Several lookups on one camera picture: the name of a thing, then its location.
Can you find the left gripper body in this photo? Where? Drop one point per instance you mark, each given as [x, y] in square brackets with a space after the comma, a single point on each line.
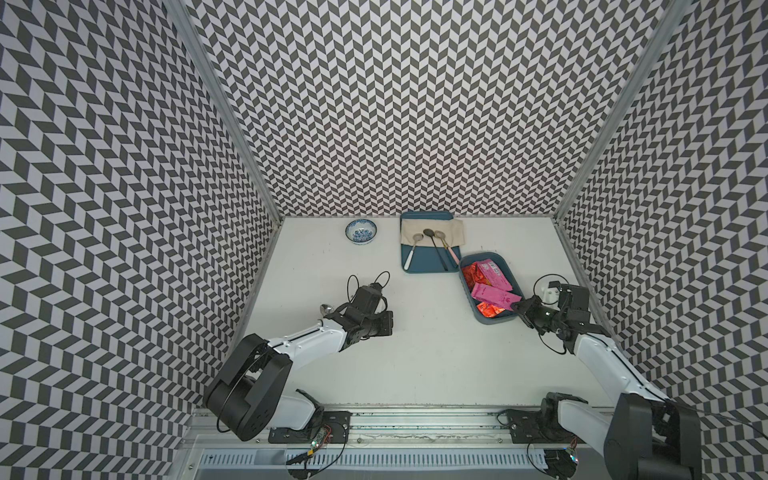
[378, 325]

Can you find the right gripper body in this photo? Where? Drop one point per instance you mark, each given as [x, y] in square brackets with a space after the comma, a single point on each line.
[541, 317]

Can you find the pink tea bag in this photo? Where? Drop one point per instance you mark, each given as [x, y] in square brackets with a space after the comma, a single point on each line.
[494, 275]
[494, 296]

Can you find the red tea bag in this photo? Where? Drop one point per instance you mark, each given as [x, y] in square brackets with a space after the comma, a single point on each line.
[488, 310]
[473, 275]

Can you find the teal storage box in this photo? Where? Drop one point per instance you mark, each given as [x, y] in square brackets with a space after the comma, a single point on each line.
[509, 314]

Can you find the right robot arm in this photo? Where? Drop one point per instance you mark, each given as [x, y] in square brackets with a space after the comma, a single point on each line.
[648, 435]

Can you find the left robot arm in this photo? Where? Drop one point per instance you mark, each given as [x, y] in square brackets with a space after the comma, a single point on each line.
[247, 396]

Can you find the teal flat tray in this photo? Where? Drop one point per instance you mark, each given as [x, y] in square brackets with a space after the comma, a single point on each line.
[425, 259]

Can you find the blue white porcelain bowl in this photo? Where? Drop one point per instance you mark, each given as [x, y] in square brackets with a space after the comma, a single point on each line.
[361, 231]

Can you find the dark metal spoon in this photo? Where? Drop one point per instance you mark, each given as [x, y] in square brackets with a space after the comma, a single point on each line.
[431, 235]

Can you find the beige folded cloth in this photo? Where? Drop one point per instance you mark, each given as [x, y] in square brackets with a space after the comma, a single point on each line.
[412, 232]

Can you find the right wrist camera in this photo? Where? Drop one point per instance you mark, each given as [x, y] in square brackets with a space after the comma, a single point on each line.
[550, 294]

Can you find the white handled spoon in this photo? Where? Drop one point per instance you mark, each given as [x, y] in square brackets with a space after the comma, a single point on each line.
[411, 252]

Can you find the pink handled gold spoon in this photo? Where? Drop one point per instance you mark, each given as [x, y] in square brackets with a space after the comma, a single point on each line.
[442, 237]

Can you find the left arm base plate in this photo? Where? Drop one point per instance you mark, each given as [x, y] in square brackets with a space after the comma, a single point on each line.
[334, 424]

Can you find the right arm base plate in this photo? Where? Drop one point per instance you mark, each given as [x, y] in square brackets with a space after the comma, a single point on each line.
[536, 428]

